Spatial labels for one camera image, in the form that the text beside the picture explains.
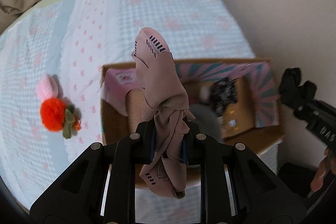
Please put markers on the orange pompom with green leaves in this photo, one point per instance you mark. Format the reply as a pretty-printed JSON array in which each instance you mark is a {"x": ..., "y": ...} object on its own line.
[{"x": 57, "y": 116}]

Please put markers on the pink fluffy plush item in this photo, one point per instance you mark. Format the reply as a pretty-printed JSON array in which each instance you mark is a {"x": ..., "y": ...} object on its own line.
[{"x": 47, "y": 88}]

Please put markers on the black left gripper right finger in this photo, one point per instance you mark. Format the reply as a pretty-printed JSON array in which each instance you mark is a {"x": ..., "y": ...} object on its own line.
[{"x": 237, "y": 186}]

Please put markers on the grey fluffy fur item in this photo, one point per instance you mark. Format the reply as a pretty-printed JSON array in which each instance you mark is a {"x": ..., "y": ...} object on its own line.
[{"x": 207, "y": 121}]

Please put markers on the cardboard box with pink lining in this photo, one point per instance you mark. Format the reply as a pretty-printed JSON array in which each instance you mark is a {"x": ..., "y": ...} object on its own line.
[{"x": 122, "y": 96}]

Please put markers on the person's hand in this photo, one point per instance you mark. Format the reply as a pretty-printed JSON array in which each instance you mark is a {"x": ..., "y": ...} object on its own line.
[{"x": 325, "y": 166}]

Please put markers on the blue gingham floral blanket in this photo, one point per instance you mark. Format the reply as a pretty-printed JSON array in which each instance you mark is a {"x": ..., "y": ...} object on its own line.
[{"x": 73, "y": 39}]

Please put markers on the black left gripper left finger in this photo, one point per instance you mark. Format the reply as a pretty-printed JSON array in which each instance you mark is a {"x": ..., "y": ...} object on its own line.
[{"x": 99, "y": 186}]

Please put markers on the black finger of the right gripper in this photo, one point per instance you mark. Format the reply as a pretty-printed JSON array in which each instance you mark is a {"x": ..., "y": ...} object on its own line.
[{"x": 292, "y": 93}]

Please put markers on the dusty pink printed scarf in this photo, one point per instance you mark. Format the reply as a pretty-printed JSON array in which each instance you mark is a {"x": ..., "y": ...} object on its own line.
[{"x": 166, "y": 104}]

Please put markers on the black patterned fabric bow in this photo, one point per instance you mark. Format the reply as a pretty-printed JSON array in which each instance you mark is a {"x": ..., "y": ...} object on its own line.
[{"x": 222, "y": 94}]

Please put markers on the gold glitter pouch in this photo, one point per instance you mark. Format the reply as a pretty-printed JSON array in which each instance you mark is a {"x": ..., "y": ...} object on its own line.
[{"x": 237, "y": 119}]

